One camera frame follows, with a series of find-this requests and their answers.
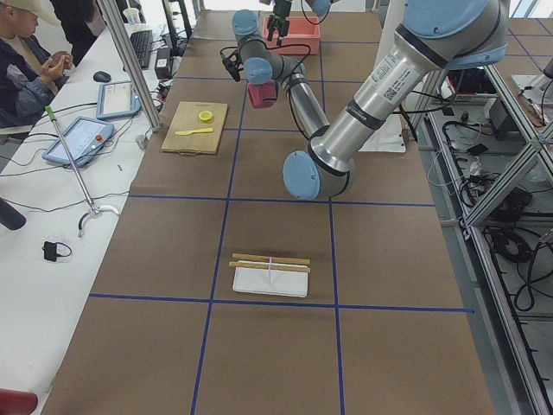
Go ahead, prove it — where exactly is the blue teach pendant near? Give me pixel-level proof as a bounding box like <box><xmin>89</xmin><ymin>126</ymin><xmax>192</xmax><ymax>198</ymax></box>
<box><xmin>42</xmin><ymin>117</ymin><xmax>114</xmax><ymax>167</ymax></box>

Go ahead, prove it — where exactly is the pink plastic bin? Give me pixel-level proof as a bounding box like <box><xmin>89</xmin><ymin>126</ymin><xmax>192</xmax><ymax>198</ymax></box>
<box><xmin>262</xmin><ymin>16</ymin><xmax>321</xmax><ymax>56</ymax></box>

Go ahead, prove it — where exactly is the yellow plastic knife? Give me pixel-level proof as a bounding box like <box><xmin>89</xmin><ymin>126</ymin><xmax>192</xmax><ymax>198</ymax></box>
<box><xmin>175</xmin><ymin>127</ymin><xmax>214</xmax><ymax>137</ymax></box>

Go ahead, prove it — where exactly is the black computer mouse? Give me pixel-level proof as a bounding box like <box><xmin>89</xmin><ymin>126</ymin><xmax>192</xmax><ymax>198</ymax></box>
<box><xmin>92</xmin><ymin>71</ymin><xmax>111</xmax><ymax>83</ymax></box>

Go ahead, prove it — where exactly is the bamboo cutting board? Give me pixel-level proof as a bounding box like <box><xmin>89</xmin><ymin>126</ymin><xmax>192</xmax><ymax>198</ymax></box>
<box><xmin>161</xmin><ymin>101</ymin><xmax>228</xmax><ymax>155</ymax></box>

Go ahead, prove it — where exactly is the blue teach pendant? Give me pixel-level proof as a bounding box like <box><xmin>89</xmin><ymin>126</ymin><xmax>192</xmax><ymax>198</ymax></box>
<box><xmin>42</xmin><ymin>117</ymin><xmax>114</xmax><ymax>167</ymax></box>
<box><xmin>96</xmin><ymin>81</ymin><xmax>142</xmax><ymax>120</ymax></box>

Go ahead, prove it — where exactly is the magenta wiping cloth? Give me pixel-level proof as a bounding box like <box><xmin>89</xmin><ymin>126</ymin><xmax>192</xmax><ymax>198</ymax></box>
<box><xmin>247</xmin><ymin>80</ymin><xmax>277</xmax><ymax>109</ymax></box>

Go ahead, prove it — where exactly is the red cylinder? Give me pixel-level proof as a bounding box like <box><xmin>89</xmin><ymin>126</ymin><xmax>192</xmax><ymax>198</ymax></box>
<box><xmin>0</xmin><ymin>388</ymin><xmax>38</xmax><ymax>415</ymax></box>

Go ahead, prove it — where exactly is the blue teach pendant far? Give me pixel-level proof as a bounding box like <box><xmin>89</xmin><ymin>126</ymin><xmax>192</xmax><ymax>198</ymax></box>
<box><xmin>96</xmin><ymin>81</ymin><xmax>142</xmax><ymax>120</ymax></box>

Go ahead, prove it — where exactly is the paper cup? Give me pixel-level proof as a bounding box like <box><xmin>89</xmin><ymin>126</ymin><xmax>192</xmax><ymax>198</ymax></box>
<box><xmin>123</xmin><ymin>8</ymin><xmax>141</xmax><ymax>25</ymax></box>

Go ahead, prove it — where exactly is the aluminium frame post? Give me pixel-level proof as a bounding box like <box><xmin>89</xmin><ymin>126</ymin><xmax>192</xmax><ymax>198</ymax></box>
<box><xmin>98</xmin><ymin>0</ymin><xmax>161</xmax><ymax>132</ymax></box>

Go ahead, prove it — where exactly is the metal reacher grabber stick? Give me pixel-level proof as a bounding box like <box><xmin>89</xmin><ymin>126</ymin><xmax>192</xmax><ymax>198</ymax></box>
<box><xmin>45</xmin><ymin>105</ymin><xmax>120</xmax><ymax>238</ymax></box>

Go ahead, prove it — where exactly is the white rectangular tray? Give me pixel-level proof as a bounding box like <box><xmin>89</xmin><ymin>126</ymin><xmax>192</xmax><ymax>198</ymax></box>
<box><xmin>232</xmin><ymin>265</ymin><xmax>310</xmax><ymax>297</ymax></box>

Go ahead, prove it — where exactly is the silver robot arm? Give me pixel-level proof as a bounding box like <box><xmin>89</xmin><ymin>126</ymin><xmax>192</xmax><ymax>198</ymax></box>
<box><xmin>259</xmin><ymin>0</ymin><xmax>333</xmax><ymax>23</ymax></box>
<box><xmin>232</xmin><ymin>1</ymin><xmax>510</xmax><ymax>201</ymax></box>

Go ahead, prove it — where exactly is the black keyboard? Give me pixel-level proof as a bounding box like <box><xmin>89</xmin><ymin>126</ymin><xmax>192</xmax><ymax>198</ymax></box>
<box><xmin>130</xmin><ymin>29</ymin><xmax>153</xmax><ymax>69</ymax></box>

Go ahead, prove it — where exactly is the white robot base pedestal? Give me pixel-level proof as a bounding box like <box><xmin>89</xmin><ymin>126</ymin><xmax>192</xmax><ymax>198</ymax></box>
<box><xmin>358</xmin><ymin>0</ymin><xmax>408</xmax><ymax>154</ymax></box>

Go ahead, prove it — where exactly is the black power adapter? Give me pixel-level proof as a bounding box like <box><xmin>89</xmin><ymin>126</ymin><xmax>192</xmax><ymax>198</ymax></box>
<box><xmin>155</xmin><ymin>47</ymin><xmax>173</xmax><ymax>80</ymax></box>

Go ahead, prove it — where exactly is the yellow lemon slice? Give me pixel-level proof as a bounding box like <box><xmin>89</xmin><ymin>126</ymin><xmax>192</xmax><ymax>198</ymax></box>
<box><xmin>198</xmin><ymin>110</ymin><xmax>214</xmax><ymax>123</ymax></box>

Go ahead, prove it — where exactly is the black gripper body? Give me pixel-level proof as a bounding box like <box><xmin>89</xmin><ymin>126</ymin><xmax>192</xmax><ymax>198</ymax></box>
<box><xmin>270</xmin><ymin>0</ymin><xmax>292</xmax><ymax>23</ymax></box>

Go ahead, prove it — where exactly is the small black strap device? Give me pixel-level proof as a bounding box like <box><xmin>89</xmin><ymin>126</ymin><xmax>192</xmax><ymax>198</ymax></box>
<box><xmin>42</xmin><ymin>240</ymin><xmax>73</xmax><ymax>262</ymax></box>

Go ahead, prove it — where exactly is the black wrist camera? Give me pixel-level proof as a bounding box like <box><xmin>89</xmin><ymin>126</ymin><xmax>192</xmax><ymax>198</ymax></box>
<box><xmin>219</xmin><ymin>47</ymin><xmax>243</xmax><ymax>82</ymax></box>

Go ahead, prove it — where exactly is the seated person in cap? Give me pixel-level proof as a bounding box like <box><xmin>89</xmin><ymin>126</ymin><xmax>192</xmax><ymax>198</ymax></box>
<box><xmin>1</xmin><ymin>1</ymin><xmax>73</xmax><ymax>128</ymax></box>

